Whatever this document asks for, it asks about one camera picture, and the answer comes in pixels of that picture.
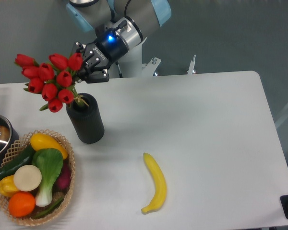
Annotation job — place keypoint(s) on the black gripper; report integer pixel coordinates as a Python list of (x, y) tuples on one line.
[(100, 54)]

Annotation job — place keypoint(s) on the red tulip bouquet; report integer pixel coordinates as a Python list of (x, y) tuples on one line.
[(53, 80)]

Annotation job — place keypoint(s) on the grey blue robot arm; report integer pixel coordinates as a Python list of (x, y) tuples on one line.
[(140, 17)]

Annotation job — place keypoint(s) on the dark grey ribbed vase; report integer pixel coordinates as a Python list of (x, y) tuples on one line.
[(86, 119)]

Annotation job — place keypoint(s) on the yellow squash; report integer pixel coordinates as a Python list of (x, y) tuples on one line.
[(40, 141)]

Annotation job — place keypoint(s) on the green bok choy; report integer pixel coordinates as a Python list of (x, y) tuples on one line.
[(50, 162)]

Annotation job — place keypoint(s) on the green cucumber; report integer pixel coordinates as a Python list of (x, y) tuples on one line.
[(23, 158)]

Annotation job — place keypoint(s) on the white round radish slice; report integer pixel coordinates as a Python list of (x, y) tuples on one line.
[(27, 178)]

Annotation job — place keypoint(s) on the yellow bell pepper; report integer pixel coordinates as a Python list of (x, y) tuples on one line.
[(7, 186)]

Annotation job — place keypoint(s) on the yellow banana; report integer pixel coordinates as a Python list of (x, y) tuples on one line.
[(160, 194)]

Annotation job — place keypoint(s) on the green chili pepper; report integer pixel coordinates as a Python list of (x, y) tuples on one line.
[(50, 209)]

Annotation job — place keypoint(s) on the orange fruit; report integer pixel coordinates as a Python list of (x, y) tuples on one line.
[(21, 204)]

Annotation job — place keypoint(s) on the woven wicker basket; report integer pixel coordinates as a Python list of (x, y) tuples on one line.
[(18, 147)]

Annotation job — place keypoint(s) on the metal table clamp bracket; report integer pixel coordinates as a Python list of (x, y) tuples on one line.
[(191, 69)]

